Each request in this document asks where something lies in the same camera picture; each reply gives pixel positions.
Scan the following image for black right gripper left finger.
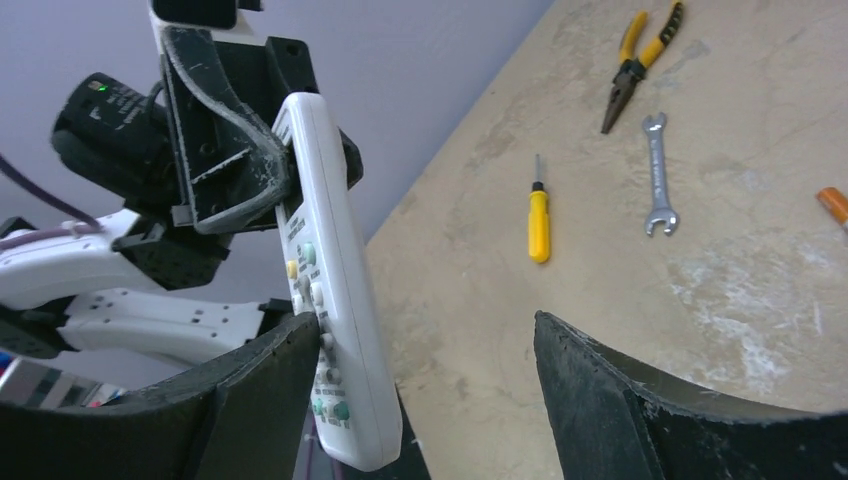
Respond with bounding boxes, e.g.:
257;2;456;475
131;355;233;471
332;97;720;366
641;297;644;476
1;314;320;479

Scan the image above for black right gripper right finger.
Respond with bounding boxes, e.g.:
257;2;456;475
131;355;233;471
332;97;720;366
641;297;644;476
534;311;847;479

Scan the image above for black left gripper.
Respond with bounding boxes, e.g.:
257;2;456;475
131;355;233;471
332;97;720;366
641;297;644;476
148;1;364;234

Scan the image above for white universal AC remote control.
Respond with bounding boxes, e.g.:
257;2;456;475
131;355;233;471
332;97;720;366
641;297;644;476
272;93;403;472

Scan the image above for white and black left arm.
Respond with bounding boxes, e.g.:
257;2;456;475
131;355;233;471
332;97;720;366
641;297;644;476
1;1;379;370

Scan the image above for silver open-end wrench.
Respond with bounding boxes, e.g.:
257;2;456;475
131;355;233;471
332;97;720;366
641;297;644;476
642;112;679;237

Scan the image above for orange AAA battery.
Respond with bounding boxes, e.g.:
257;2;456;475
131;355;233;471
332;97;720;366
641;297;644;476
815;187;848;231

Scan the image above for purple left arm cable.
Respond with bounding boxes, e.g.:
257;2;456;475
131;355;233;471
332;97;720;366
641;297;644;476
0;153;102;252

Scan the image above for yellow handled screwdriver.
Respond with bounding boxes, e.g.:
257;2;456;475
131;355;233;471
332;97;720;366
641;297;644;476
527;154;551;264

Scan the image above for yellow handled pliers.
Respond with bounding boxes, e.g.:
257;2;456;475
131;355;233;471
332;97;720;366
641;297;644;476
601;1;684;135

